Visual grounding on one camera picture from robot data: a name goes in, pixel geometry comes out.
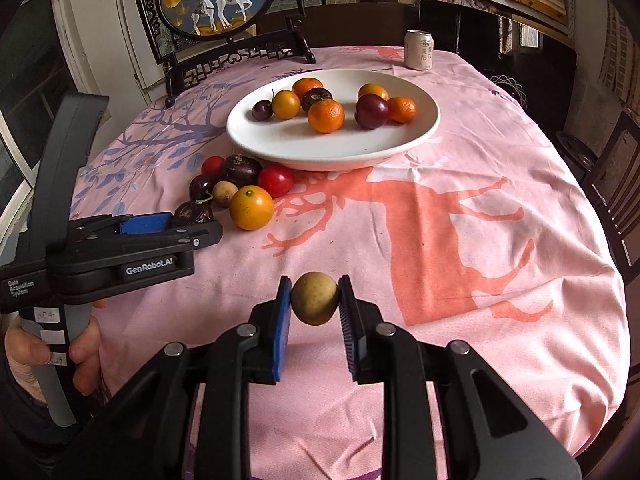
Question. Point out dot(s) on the yellow orange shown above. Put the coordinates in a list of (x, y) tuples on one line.
[(285, 104)]

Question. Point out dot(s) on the dark purple plum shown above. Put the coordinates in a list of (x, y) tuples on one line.
[(241, 170)]

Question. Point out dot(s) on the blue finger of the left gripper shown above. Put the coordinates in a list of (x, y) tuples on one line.
[(146, 224)]

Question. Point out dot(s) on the white drink can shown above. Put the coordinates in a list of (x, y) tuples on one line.
[(419, 50)]

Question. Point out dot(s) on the white round plate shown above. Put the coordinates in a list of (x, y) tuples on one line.
[(295, 144)]

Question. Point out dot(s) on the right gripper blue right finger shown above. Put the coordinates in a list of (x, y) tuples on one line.
[(353, 329)]

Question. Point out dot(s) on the large dark passion fruit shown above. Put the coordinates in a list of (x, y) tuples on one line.
[(192, 212)]

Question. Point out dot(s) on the small brown longan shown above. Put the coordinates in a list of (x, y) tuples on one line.
[(223, 192)]

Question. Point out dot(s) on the dark red plum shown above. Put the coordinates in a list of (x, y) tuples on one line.
[(371, 111)]

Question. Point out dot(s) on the orange mandarin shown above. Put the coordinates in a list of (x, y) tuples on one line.
[(326, 116)]

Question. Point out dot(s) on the red cherry tomato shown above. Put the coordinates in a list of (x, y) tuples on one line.
[(213, 168)]

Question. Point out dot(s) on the person's left hand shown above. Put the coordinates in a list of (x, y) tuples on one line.
[(25, 351)]

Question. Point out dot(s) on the dark wooden chair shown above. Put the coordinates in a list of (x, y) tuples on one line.
[(612, 188)]

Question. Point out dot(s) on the small mandarin on plate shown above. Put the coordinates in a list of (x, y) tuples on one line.
[(401, 109)]

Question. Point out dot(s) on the large mandarin on plate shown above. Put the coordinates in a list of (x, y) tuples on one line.
[(304, 85)]

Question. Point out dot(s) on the smooth orange fruit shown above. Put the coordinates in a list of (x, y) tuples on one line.
[(251, 208)]

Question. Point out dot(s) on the red tomato near plate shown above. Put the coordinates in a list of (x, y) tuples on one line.
[(276, 180)]

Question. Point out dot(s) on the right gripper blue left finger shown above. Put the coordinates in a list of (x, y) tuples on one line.
[(282, 319)]

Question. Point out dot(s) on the dark carved wooden stand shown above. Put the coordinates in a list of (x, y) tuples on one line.
[(186, 62)]

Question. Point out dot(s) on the brown longan fruit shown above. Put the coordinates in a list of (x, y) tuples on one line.
[(314, 298)]

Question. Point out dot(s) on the dark passion fruit on plate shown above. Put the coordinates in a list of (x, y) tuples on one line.
[(314, 96)]

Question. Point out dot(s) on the small orange on plate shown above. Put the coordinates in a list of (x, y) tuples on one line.
[(375, 89)]

